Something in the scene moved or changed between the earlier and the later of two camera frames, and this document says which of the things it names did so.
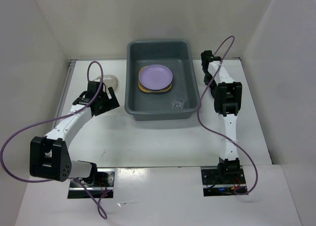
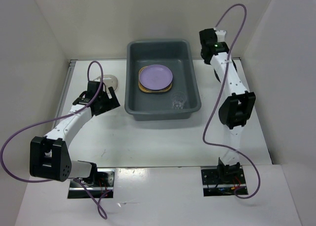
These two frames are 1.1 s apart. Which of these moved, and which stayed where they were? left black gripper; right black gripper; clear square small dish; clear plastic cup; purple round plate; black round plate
Moved: right black gripper; black round plate
Stayed: purple round plate; clear square small dish; left black gripper; clear plastic cup
